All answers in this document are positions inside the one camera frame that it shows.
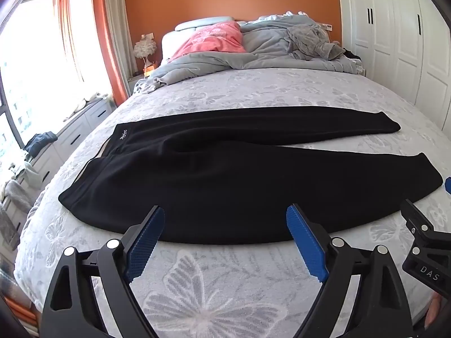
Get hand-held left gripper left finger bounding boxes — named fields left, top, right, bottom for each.
left=40, top=205, right=165, bottom=338

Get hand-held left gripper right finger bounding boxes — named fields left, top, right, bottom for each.
left=286, top=204, right=413, bottom=338

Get black pants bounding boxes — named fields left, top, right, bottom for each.
left=58, top=106, right=444, bottom=246

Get white drawer cabinet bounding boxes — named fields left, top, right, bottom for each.
left=0, top=99, right=117, bottom=243

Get pale grey cloth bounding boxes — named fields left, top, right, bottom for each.
left=0, top=162, right=43, bottom=219

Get orange striped item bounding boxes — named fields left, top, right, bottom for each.
left=5, top=297, right=40, bottom=322

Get dark blue clothing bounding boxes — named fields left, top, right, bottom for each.
left=25, top=131, right=58, bottom=157

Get white wardrobe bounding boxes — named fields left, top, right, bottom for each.
left=343, top=0, right=451, bottom=127

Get dark clothing pile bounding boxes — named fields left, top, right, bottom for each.
left=340, top=47, right=363, bottom=65

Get bed with butterfly cover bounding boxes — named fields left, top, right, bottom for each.
left=14, top=67, right=451, bottom=338

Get white feather lamp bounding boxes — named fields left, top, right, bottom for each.
left=133, top=39, right=157, bottom=74

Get crumpled grey garment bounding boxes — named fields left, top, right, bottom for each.
left=287, top=25, right=344, bottom=60

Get grey duvet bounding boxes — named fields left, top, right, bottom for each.
left=136, top=14, right=363, bottom=94

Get pink pillow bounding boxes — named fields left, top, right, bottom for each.
left=171, top=21, right=246, bottom=60

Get white ruffled pillow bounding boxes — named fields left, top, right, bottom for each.
left=259, top=11, right=311, bottom=22

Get sheer orange curtain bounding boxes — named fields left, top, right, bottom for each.
left=53, top=0, right=84, bottom=81

